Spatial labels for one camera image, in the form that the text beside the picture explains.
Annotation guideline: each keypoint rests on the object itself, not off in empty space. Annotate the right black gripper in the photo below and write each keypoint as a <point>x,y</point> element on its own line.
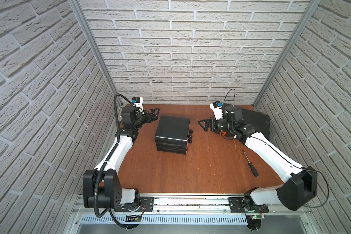
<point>206,124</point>

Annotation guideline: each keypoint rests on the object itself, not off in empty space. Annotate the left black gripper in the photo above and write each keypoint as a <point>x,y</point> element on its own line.
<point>147,117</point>

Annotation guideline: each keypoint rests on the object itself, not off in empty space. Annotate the black drawer cabinet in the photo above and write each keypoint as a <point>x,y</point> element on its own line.
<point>172,134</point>

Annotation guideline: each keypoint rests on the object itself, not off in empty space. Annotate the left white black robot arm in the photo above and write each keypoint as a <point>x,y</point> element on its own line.
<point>101,186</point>

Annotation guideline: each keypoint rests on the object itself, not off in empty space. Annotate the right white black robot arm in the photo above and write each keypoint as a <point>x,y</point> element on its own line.
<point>251,129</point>

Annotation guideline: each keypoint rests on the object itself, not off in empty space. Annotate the black plastic tool case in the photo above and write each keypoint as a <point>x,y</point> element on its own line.
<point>259,121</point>

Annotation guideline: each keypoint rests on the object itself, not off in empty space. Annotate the white ventilation grille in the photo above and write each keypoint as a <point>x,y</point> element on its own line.
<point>186,219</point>

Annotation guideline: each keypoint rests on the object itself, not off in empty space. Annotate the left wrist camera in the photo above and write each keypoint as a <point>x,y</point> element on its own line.
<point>138,102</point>

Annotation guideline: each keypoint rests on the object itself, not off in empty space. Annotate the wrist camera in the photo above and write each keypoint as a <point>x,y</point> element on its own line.
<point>138,102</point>
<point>216,107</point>

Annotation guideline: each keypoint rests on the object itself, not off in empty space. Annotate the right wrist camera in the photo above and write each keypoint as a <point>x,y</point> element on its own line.
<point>216,107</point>

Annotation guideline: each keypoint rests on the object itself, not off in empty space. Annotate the left aluminium corner post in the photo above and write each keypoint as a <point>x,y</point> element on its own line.
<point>83,22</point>

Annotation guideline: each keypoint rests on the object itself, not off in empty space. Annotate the aluminium corner post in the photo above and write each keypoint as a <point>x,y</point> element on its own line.
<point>303,22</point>
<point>83,22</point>

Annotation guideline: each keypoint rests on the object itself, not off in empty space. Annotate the black handled screwdriver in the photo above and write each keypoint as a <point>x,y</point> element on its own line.
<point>252,168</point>

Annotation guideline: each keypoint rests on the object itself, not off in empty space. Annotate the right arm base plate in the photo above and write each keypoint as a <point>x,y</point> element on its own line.
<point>237,204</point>

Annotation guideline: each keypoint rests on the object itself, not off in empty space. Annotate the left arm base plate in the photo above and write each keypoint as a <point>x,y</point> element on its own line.
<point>145,203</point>

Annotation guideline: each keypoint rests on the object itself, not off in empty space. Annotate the right aluminium corner post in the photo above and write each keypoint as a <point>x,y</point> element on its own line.
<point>303,22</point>

